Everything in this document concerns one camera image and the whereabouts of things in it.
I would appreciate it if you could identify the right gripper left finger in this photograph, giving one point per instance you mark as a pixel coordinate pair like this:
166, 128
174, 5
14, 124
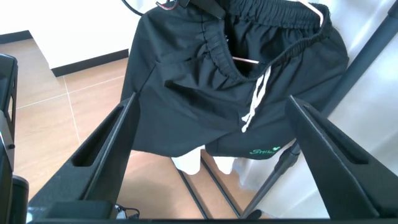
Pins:
71, 186

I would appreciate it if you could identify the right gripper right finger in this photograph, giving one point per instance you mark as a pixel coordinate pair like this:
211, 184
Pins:
342, 180

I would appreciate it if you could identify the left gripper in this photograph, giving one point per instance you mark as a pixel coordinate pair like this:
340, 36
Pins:
205, 6

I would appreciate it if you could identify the black garment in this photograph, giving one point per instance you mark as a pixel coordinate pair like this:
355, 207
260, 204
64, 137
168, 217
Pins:
186, 93

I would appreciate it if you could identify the pink clothes hanger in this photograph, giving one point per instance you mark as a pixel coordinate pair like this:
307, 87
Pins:
317, 11

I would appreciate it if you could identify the white printed t-shirt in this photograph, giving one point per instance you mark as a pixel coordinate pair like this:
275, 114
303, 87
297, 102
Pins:
189, 163

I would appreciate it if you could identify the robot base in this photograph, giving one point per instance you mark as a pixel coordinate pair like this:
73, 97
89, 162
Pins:
9, 140

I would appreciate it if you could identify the black clothes rack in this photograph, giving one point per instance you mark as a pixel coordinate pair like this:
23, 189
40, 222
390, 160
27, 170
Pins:
357, 68

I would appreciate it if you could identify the beige curtain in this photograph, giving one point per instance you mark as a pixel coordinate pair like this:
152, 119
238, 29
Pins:
373, 109

